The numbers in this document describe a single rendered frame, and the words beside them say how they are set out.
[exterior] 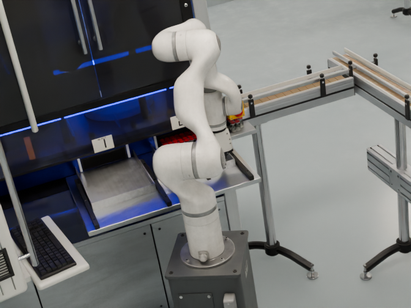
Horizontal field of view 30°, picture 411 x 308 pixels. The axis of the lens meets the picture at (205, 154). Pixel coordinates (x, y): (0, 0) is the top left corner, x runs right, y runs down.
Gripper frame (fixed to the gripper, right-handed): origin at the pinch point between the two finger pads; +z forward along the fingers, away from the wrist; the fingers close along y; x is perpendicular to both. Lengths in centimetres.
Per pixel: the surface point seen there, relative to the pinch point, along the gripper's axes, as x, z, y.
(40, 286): 24, 14, 80
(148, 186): -1.4, 1.4, 30.4
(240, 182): 11.1, 4.6, -2.9
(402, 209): -13, 57, -88
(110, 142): -26.9, -9.7, 38.0
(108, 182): -19.7, 4.0, 43.3
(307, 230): -67, 89, -62
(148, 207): 8.3, 5.1, 34.0
